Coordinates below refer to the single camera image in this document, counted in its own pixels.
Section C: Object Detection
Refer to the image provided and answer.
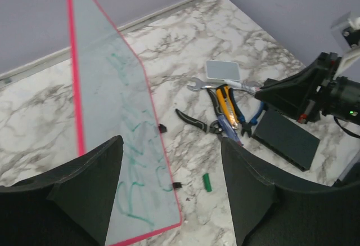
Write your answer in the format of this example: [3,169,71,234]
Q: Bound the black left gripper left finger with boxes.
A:
[1,136,123,245]

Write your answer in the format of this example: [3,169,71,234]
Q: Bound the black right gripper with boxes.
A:
[255,52,359,124]

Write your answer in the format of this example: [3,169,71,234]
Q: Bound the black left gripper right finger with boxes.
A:
[221,137,359,245]

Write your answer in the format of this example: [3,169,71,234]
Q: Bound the green marker cap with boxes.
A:
[202,173,212,193]

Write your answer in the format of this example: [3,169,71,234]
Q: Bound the pink framed whiteboard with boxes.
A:
[67,0,182,245]

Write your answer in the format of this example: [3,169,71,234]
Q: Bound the green whiteboard marker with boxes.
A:
[224,80,260,93]

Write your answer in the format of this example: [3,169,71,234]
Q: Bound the black whiteboard stand foot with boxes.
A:
[172,182,182,190]

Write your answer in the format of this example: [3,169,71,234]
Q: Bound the yellow black utility knife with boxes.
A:
[215,84,239,129]

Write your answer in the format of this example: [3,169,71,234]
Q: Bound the blue transparent screwdriver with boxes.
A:
[217,114,243,146]

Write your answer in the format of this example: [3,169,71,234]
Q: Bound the grey white router box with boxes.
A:
[205,60,240,83]

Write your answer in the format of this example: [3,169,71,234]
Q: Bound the silver open-end wrench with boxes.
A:
[187,77,255,95]

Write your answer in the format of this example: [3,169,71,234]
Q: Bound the black network switch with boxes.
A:
[253,109,320,172]

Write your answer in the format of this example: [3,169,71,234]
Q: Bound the black grey handled pliers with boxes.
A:
[174,88,226,140]

